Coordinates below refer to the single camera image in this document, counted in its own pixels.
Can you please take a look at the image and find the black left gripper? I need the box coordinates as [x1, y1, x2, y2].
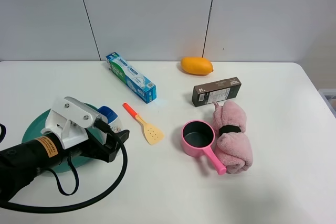
[59, 130, 130, 165]

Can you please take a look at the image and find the white blue-capped shampoo bottle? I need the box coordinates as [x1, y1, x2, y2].
[97, 106, 123, 133]

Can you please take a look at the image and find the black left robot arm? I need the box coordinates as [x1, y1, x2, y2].
[1, 130, 130, 201]

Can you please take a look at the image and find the blue toothpaste box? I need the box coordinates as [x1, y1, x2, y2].
[106, 52, 157, 104]

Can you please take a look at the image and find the pink toy saucepan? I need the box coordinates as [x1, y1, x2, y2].
[181, 120, 227, 175]

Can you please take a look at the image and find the green round plate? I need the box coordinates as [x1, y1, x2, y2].
[22, 110, 105, 173]

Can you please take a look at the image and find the brown espresso box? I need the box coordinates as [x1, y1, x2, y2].
[192, 77, 241, 107]

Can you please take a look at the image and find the yellow mango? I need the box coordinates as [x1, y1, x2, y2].
[180, 57, 214, 76]

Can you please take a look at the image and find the pink rolled towel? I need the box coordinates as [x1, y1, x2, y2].
[212, 101, 253, 174]

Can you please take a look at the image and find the black camera cable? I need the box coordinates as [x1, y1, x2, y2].
[0, 119, 129, 212]

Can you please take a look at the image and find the orange handled yellow spatula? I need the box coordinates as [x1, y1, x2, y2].
[122, 103, 164, 145]

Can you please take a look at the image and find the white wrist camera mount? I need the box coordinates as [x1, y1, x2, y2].
[41, 97, 108, 150]

